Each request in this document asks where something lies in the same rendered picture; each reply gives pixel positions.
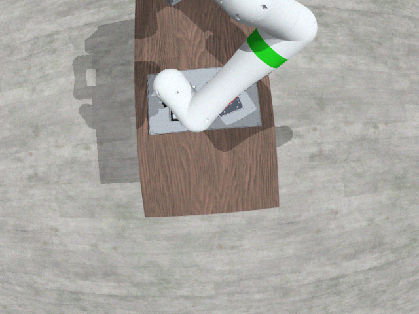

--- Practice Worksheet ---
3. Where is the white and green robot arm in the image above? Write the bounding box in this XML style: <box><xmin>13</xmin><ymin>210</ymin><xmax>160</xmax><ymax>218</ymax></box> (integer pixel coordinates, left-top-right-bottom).
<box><xmin>153</xmin><ymin>0</ymin><xmax>318</xmax><ymax>132</ymax></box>

